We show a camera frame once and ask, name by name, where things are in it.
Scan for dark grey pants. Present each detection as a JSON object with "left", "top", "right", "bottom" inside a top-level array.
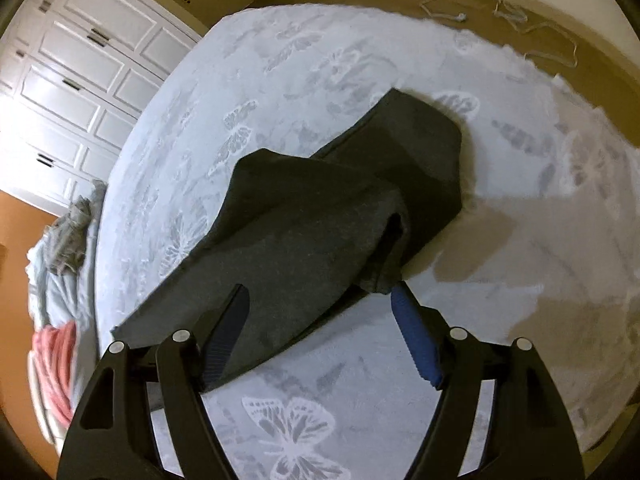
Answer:
[{"left": 111, "top": 88, "right": 463, "bottom": 394}]

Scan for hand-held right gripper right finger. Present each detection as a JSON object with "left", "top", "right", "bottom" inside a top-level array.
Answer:
[{"left": 391, "top": 282, "right": 586, "bottom": 480}]

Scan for pile of clothes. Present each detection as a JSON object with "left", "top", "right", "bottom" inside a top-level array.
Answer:
[{"left": 25, "top": 220, "right": 101, "bottom": 441}]

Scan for pink cloth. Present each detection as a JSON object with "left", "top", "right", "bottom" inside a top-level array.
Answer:
[{"left": 30, "top": 324, "right": 79, "bottom": 423}]

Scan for white butterfly print blanket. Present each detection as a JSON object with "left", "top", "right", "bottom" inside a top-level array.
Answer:
[{"left": 94, "top": 4, "right": 640, "bottom": 480}]

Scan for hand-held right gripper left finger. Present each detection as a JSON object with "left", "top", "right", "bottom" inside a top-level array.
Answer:
[{"left": 56, "top": 283, "right": 250, "bottom": 480}]

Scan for white panelled wardrobe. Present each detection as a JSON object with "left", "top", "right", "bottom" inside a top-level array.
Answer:
[{"left": 0, "top": 0, "right": 203, "bottom": 217}]

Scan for white cable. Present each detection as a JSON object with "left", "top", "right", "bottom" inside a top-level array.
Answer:
[
  {"left": 419, "top": 0, "right": 469, "bottom": 23},
  {"left": 492, "top": 0, "right": 580, "bottom": 68}
]

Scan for grey crumpled cloth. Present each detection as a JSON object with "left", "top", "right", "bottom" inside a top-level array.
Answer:
[{"left": 44, "top": 180, "right": 108, "bottom": 276}]

